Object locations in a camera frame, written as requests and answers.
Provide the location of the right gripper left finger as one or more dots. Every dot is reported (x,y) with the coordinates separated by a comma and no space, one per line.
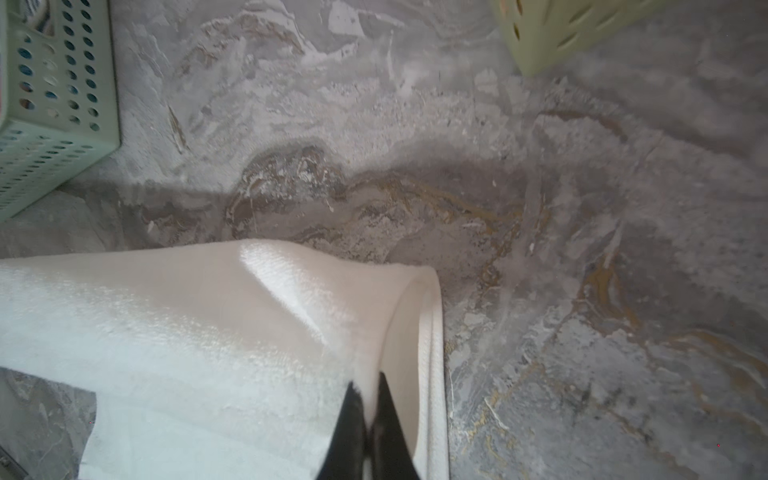
(346,452)

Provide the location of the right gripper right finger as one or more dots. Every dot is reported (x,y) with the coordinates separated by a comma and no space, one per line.
(387,447)

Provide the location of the plain white towel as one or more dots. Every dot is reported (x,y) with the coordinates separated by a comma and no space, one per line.
(230,360)

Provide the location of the light green plastic basket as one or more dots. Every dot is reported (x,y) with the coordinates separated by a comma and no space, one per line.
(542,33)

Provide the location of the mint green plastic basket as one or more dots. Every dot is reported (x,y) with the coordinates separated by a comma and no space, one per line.
(59,103)

